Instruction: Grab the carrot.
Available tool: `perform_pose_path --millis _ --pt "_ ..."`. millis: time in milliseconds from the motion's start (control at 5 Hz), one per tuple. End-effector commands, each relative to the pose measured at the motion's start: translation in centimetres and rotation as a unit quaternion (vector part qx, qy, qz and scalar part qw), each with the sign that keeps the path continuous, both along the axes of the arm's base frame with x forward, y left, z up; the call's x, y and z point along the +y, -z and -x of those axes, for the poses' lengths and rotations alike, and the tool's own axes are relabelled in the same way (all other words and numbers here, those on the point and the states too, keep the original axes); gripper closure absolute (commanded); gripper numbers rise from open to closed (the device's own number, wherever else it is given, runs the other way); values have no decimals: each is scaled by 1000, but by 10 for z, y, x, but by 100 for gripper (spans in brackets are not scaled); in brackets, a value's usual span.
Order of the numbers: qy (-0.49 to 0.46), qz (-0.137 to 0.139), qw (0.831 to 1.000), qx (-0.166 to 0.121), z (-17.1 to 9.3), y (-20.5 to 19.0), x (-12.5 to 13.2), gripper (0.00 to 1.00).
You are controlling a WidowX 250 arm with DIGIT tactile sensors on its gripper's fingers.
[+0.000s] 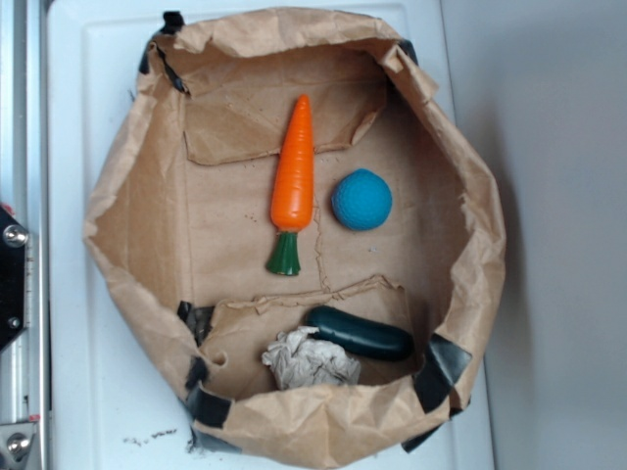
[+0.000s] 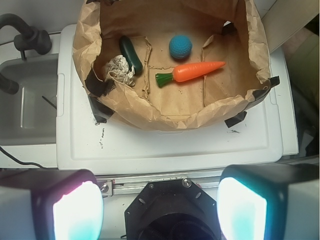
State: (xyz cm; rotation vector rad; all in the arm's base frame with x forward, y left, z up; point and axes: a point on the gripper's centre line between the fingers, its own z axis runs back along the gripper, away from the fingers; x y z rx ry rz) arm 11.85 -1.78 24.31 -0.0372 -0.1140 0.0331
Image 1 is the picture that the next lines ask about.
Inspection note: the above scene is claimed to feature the orange toy carrot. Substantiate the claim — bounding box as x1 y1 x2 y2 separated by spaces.
266 95 314 276

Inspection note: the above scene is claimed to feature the brown paper bag liner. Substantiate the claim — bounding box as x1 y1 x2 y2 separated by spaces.
84 8 506 469

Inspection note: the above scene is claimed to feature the blue textured ball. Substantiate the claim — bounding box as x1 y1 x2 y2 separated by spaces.
331 168 393 231

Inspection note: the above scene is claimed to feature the dark green toy cucumber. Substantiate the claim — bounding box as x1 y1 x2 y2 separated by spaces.
305 305 413 361

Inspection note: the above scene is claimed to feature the crumpled white paper wad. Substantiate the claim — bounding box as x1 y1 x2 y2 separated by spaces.
261 326 362 391

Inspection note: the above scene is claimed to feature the white plastic tray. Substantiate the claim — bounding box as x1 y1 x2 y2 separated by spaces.
45 0 497 470

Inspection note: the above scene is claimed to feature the black robot mount plate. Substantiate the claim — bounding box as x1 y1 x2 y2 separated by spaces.
0 204 29 352

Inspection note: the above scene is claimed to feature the metal frame rail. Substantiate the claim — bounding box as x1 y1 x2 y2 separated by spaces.
1 1 52 469

